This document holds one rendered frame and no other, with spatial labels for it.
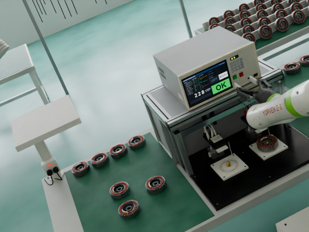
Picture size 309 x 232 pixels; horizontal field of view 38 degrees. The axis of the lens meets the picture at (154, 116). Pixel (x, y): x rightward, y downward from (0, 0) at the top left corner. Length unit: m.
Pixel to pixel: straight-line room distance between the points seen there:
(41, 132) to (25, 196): 1.91
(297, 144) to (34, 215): 2.41
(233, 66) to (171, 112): 0.40
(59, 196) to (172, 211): 0.77
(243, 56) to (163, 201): 0.86
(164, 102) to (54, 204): 0.88
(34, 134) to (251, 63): 1.21
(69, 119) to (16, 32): 6.05
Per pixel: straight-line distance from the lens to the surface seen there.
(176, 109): 2.36
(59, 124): 2.48
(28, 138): 2.49
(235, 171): 2.38
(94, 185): 2.70
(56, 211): 2.67
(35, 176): 4.54
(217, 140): 2.39
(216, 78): 2.32
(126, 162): 2.76
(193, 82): 2.27
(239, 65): 2.36
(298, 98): 1.59
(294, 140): 2.53
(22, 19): 8.40
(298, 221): 1.98
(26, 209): 4.18
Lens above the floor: 2.29
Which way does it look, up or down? 30 degrees down
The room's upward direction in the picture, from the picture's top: 20 degrees counter-clockwise
